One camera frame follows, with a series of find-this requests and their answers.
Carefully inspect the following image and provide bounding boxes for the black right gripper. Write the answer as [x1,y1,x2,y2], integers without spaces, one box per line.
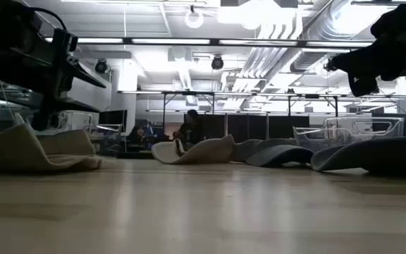
[333,3,406,98]

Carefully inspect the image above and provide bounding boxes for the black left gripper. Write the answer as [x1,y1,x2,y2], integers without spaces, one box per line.
[16,30,107,114]

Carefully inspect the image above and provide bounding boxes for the clear plastic bin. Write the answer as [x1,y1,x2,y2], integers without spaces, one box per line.
[12,109,123,156]
[293,116,405,153]

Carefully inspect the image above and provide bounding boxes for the dark partition panels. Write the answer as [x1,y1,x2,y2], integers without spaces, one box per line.
[199,113,310,144]

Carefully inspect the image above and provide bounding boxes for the black beam with light strips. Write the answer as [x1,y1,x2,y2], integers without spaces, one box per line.
[44,36,375,49]

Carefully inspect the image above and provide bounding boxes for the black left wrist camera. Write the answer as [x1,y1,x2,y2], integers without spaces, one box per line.
[59,28,80,54]

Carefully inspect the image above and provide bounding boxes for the silver ribbed ventilation duct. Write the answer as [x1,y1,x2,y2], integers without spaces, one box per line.
[290,0,376,73]

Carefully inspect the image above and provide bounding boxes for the black left camera cable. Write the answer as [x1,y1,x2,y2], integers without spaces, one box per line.
[26,6,68,32]

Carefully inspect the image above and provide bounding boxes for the background frame with lights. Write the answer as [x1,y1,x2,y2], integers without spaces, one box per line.
[117,90,406,117]

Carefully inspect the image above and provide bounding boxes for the white ring lamp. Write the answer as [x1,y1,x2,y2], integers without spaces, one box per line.
[184,5,204,30]

